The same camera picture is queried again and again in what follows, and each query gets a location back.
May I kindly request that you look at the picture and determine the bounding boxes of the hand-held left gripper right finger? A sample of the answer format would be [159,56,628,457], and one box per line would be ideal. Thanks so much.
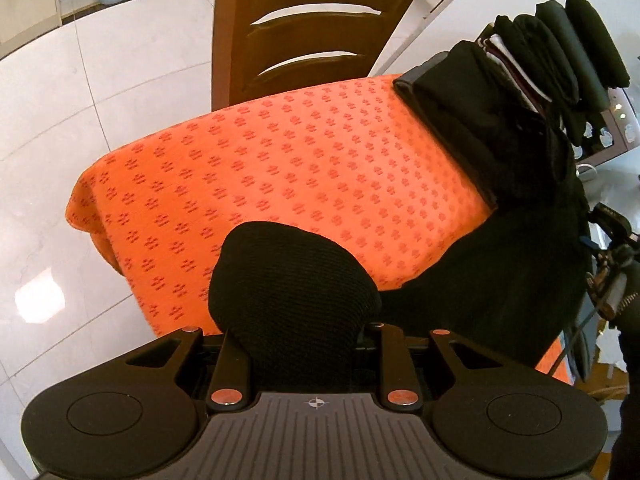
[365,322,506,415]

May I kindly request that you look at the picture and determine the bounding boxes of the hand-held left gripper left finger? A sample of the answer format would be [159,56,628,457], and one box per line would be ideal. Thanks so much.
[122,326,253,415]

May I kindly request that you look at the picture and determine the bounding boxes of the black pants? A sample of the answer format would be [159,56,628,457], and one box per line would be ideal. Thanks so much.
[206,170,596,393]

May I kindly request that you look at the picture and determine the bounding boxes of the black garment grey lining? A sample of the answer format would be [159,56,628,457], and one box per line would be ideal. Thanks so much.
[392,41,578,213]

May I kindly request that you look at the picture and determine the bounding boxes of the orange patterned table mat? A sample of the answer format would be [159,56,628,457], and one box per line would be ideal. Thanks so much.
[65,74,573,387]

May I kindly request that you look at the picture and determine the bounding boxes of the dark grey folded garment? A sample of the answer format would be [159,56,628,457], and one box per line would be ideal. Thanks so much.
[535,1,612,113]

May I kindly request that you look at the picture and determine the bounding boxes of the black folded garment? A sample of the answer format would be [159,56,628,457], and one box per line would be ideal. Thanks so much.
[565,0,632,90]
[492,14,583,147]

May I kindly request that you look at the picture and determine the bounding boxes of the wooden chair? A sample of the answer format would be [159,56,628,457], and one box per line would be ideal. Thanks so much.
[211,0,425,111]

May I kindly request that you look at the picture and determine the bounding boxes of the white cabinet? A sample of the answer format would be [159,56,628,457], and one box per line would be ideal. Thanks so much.
[0,0,63,46]

